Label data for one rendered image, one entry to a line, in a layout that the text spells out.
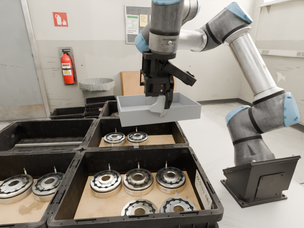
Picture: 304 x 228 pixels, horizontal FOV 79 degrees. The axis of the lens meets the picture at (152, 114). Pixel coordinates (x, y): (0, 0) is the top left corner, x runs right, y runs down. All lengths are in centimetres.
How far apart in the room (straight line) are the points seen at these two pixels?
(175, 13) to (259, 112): 52
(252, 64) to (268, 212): 56
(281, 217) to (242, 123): 36
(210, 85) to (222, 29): 335
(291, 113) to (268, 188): 29
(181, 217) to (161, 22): 44
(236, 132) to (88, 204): 61
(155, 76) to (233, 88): 407
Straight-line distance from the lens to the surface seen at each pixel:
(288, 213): 93
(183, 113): 63
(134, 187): 64
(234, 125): 85
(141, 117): 59
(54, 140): 106
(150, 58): 49
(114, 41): 351
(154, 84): 51
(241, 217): 83
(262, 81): 82
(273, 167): 82
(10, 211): 74
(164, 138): 96
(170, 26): 46
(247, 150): 82
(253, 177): 79
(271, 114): 81
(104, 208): 64
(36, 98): 381
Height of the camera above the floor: 129
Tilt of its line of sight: 21 degrees down
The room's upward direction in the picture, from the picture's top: straight up
